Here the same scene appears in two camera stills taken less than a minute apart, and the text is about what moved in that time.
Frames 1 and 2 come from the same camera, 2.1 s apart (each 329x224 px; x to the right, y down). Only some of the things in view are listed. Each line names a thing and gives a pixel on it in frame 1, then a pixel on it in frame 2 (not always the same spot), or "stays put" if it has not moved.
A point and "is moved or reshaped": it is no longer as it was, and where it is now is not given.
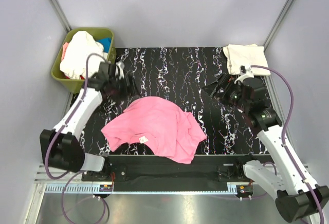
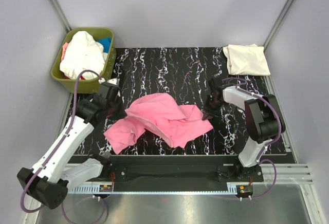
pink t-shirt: x=161 y=123 is moved or reshaped
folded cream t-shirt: x=237 y=55 stays put
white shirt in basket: x=81 y=44 stays put
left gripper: x=131 y=89 to x=122 y=113
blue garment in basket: x=106 y=42 stays put
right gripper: x=224 y=81 to x=209 y=113
